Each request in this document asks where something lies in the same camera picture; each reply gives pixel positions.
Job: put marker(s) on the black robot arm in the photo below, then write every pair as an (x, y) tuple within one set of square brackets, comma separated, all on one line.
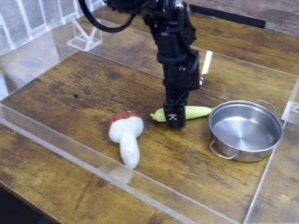
[(166, 17)]

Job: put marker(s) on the green handled metal spoon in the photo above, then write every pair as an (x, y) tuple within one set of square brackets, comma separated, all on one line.
[(192, 113)]

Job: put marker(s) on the clear acrylic front barrier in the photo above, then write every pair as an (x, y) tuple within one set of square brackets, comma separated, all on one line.
[(160, 196)]

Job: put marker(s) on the silver metal pot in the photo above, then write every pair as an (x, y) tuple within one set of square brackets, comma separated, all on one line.
[(246, 130)]

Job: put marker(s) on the black bar on table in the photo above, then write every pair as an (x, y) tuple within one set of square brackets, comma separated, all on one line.
[(228, 16)]

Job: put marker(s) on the white plush mushroom toy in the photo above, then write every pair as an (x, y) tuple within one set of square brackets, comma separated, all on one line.
[(126, 129)]

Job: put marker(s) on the clear acrylic triangle stand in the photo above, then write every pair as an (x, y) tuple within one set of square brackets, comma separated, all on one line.
[(84, 41)]

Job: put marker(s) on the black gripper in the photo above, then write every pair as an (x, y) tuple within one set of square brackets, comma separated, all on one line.
[(180, 79)]

